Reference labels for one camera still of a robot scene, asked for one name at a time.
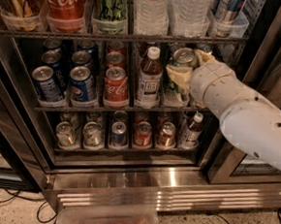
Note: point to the brown tea bottle middle shelf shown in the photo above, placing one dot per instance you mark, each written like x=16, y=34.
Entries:
x=150, y=74

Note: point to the blue pepsi can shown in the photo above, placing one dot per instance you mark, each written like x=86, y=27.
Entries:
x=82, y=84
x=82, y=59
x=89, y=46

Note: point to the clear plastic bin foreground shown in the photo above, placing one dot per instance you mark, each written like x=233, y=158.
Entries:
x=132, y=214

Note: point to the top shelf water bottle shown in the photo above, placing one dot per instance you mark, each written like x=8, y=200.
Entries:
x=151, y=17

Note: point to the rear gold soda can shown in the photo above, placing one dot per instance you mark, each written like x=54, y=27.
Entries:
x=205, y=48

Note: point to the front left blue can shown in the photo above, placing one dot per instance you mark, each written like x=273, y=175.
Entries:
x=45, y=82

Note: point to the rear red Coca-Cola can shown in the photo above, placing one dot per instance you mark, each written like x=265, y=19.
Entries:
x=117, y=46

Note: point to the rear left blue can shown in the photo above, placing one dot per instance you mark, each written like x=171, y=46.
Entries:
x=52, y=44

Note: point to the glass fridge door right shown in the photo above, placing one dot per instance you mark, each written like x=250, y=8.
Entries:
x=260, y=67

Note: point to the middle red Coca-Cola can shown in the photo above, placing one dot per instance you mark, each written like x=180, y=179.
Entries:
x=114, y=59

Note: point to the top shelf gold can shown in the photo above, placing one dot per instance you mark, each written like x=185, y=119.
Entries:
x=21, y=15

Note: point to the middle blue Pepsi can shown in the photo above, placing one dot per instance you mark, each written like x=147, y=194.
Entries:
x=82, y=59

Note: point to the bottom shelf red can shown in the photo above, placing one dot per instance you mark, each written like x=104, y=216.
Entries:
x=143, y=134

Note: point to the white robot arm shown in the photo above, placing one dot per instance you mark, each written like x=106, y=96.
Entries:
x=246, y=118

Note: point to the bottom shelf blue can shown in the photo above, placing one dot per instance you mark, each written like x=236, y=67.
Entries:
x=118, y=133

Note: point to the top shelf green LaCroix can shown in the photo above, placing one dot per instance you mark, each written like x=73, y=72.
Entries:
x=110, y=15

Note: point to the top shelf Coca-Cola can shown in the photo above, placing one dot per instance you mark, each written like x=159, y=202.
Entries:
x=65, y=15

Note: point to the bottom shelf orange can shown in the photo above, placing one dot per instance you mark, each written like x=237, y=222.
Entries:
x=166, y=134

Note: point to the bottom shelf tea bottle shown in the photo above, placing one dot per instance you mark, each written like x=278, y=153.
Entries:
x=191, y=130

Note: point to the rear blue Pepsi can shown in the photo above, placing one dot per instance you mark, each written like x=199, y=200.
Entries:
x=89, y=46

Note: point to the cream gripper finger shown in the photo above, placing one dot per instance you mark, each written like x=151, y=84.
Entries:
x=204, y=58
x=180, y=76

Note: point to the front red Coca-Cola can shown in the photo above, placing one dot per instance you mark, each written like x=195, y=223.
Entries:
x=116, y=86

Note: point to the red coca-cola can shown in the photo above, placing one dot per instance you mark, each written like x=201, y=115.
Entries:
x=114, y=59
x=117, y=46
x=116, y=86

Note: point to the bottom shelf silver can left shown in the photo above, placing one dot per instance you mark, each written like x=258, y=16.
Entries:
x=66, y=134

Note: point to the top shelf silver blue can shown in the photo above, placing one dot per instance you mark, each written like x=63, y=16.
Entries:
x=226, y=15

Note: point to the middle left blue can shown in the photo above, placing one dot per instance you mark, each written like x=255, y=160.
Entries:
x=54, y=60

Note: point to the stainless steel fridge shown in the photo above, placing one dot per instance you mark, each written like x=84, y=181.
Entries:
x=163, y=178

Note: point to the front blue Pepsi can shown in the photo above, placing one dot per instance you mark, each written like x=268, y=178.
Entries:
x=82, y=84

